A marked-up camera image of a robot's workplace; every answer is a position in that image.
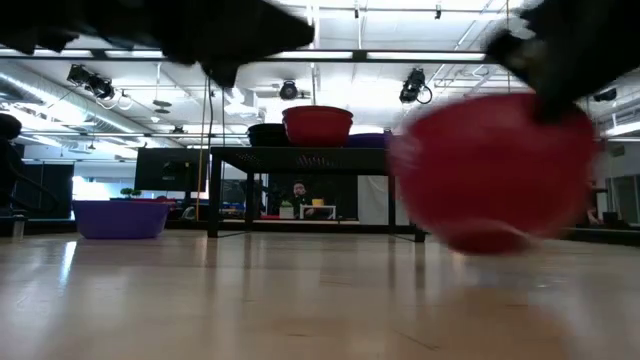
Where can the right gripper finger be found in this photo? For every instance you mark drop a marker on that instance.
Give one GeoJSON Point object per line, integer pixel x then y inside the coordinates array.
{"type": "Point", "coordinates": [555, 109]}

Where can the red floral mini bowl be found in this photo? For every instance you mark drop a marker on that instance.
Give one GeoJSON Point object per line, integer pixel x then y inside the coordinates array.
{"type": "Point", "coordinates": [490, 175]}

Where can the black floral mini bowl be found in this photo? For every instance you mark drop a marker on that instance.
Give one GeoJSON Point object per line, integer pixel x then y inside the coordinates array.
{"type": "Point", "coordinates": [267, 136]}

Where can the red floral plate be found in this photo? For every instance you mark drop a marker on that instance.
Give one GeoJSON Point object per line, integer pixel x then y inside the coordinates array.
{"type": "Point", "coordinates": [317, 127]}

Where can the blue mini bowl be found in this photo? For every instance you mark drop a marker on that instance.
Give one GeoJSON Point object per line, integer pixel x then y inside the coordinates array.
{"type": "Point", "coordinates": [367, 141]}
{"type": "Point", "coordinates": [120, 220]}

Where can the black ceiling spotlight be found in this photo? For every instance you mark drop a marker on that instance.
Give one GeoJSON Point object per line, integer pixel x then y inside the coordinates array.
{"type": "Point", "coordinates": [288, 90]}
{"type": "Point", "coordinates": [92, 82]}
{"type": "Point", "coordinates": [412, 85]}

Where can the black overhead rig beam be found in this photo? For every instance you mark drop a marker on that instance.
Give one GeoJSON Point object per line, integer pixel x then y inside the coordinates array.
{"type": "Point", "coordinates": [360, 55]}

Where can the black perforated metal shelf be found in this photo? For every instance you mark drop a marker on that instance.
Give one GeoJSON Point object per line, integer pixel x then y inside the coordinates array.
{"type": "Point", "coordinates": [300, 160]}

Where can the black display screen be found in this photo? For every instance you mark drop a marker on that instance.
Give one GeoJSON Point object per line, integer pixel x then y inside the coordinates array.
{"type": "Point", "coordinates": [170, 170]}

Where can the person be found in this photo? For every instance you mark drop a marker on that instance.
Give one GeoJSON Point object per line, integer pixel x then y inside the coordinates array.
{"type": "Point", "coordinates": [300, 197]}

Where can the small white table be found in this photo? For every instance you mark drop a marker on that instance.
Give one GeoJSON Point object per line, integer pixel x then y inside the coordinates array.
{"type": "Point", "coordinates": [317, 211]}

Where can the white panel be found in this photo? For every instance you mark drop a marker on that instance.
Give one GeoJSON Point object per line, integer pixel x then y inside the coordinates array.
{"type": "Point", "coordinates": [372, 200]}

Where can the black metal table frame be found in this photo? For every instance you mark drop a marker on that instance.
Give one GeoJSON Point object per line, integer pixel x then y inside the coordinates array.
{"type": "Point", "coordinates": [325, 227]}

